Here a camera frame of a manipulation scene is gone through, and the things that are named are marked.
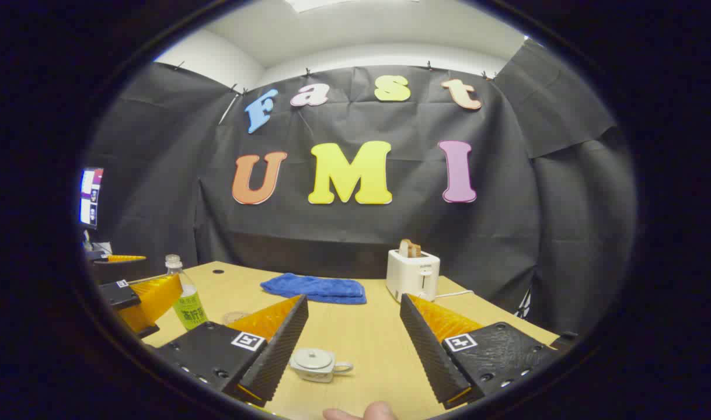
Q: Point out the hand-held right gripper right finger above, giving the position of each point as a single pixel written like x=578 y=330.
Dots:
x=428 y=356

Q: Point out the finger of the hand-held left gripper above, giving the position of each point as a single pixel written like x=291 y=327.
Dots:
x=151 y=297
x=125 y=258

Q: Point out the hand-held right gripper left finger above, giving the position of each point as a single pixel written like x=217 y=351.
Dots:
x=279 y=356

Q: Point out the white teacup lid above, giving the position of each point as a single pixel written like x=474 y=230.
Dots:
x=313 y=359

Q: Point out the green label water bottle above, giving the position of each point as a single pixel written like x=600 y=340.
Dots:
x=189 y=306

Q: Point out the white ceramic teacup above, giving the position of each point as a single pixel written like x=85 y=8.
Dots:
x=314 y=375

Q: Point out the round brown coaster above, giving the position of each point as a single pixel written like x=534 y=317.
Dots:
x=234 y=318

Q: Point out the computer monitor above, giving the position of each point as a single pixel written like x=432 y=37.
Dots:
x=91 y=198

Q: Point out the blue folded towel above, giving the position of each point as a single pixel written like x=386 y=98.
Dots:
x=314 y=289

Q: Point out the white toaster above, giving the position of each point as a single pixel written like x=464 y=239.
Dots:
x=411 y=277

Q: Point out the toast slice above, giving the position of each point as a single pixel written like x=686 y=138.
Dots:
x=416 y=250
x=404 y=248

